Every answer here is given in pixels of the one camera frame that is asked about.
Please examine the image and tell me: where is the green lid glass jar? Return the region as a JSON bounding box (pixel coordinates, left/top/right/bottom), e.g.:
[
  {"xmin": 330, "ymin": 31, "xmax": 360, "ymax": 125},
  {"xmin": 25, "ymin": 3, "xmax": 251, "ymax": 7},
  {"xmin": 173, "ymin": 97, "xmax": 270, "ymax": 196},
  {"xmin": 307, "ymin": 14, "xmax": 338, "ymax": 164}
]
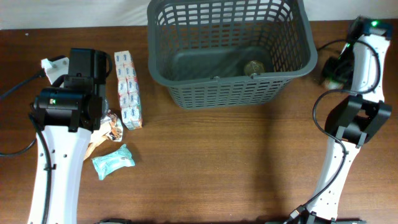
[{"xmin": 322, "ymin": 79, "xmax": 344, "ymax": 90}]

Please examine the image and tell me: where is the crumpled beige snack bag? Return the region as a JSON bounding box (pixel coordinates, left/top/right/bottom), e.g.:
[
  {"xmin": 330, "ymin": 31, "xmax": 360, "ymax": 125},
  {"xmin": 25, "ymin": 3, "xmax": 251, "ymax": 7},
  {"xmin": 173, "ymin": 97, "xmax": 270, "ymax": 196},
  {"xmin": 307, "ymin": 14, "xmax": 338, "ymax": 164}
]
[{"xmin": 84, "ymin": 110, "xmax": 123, "ymax": 160}]

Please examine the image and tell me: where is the teal wet wipes packet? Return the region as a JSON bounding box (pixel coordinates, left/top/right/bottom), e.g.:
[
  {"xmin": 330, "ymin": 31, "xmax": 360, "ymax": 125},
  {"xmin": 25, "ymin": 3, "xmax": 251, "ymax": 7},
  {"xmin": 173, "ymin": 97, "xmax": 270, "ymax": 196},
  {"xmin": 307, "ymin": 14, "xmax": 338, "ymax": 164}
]
[{"xmin": 92, "ymin": 144, "xmax": 136, "ymax": 180}]

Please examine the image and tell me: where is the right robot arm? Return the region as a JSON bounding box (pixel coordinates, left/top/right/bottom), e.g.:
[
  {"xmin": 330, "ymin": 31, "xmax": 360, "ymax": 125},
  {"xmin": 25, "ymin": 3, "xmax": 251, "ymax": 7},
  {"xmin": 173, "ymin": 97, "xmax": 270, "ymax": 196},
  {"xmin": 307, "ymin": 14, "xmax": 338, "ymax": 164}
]
[{"xmin": 286, "ymin": 16, "xmax": 392, "ymax": 223}]

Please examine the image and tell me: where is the grey plastic shopping basket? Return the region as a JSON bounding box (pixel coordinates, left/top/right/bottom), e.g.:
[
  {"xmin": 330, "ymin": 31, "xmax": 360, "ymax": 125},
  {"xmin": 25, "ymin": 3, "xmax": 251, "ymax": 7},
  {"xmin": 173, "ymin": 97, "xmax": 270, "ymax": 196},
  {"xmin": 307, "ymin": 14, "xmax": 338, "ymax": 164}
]
[{"xmin": 147, "ymin": 0, "xmax": 318, "ymax": 109}]

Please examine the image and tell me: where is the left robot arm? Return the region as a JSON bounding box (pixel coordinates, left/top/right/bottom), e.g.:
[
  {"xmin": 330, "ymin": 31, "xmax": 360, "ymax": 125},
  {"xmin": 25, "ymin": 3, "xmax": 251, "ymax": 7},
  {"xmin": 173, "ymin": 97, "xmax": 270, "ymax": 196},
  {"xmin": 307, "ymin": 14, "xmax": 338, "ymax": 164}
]
[{"xmin": 28, "ymin": 48, "xmax": 113, "ymax": 223}]

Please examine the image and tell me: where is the silver tin can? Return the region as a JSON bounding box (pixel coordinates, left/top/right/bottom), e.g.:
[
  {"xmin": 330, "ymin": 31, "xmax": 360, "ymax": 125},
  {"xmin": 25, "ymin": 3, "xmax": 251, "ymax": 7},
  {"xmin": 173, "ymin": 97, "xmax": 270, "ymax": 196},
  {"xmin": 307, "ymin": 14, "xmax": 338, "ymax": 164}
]
[{"xmin": 244, "ymin": 60, "xmax": 266, "ymax": 77}]

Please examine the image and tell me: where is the Kleenex tissue multipack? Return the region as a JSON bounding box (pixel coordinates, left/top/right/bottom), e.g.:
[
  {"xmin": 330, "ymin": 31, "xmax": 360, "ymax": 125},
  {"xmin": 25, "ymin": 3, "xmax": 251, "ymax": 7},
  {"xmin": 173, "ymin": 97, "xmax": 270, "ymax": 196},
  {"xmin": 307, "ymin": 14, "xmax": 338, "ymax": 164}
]
[{"xmin": 114, "ymin": 51, "xmax": 142, "ymax": 130}]

